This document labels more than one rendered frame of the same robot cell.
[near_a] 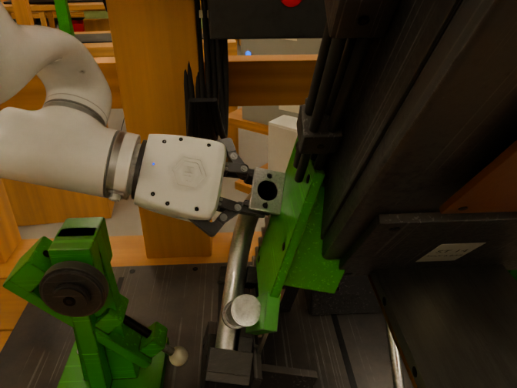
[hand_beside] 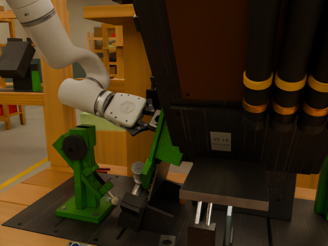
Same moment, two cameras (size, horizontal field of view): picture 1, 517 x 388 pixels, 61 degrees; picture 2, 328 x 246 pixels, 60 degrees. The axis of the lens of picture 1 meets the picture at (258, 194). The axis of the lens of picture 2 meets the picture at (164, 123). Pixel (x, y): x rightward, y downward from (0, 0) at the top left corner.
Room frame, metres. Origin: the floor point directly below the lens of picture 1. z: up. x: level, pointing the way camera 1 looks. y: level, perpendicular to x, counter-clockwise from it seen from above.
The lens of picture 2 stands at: (-0.25, -0.29, 1.38)
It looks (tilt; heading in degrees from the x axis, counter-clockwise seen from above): 13 degrees down; 20
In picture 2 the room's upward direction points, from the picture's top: straight up
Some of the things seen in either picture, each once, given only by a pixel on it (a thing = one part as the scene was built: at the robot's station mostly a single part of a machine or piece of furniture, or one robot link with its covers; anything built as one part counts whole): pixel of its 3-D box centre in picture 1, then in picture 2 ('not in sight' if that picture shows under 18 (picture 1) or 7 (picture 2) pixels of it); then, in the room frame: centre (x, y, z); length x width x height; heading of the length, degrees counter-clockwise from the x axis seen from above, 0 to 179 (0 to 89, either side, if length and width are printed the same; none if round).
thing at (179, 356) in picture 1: (168, 349); (111, 195); (0.44, 0.13, 0.96); 0.06 x 0.03 x 0.06; 93
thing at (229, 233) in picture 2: not in sight; (228, 231); (0.36, -0.23, 0.97); 0.10 x 0.02 x 0.14; 3
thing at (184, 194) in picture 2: (435, 275); (229, 164); (0.42, -0.22, 1.11); 0.39 x 0.16 x 0.03; 3
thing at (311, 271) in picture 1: (309, 225); (173, 134); (0.45, -0.06, 1.17); 0.13 x 0.12 x 0.20; 93
